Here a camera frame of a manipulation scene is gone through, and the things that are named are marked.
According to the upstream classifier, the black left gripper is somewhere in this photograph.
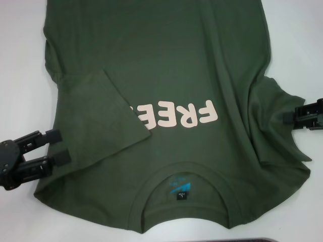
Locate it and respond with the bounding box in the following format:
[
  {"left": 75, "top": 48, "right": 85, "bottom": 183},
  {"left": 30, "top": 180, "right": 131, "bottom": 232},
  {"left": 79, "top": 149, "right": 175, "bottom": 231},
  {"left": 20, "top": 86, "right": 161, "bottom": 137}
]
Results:
[{"left": 0, "top": 128, "right": 72, "bottom": 191}]

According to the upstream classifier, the dark green FREE t-shirt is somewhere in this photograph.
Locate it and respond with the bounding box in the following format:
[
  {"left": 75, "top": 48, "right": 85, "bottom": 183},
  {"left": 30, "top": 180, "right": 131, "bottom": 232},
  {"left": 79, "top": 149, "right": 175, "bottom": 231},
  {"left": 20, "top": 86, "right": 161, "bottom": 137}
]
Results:
[{"left": 33, "top": 0, "right": 313, "bottom": 230}]

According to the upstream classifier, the dark flat device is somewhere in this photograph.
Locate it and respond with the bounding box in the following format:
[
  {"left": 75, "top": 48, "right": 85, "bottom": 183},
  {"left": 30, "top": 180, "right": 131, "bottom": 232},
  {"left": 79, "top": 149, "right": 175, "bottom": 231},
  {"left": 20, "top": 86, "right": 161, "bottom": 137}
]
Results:
[{"left": 225, "top": 236, "right": 276, "bottom": 242}]

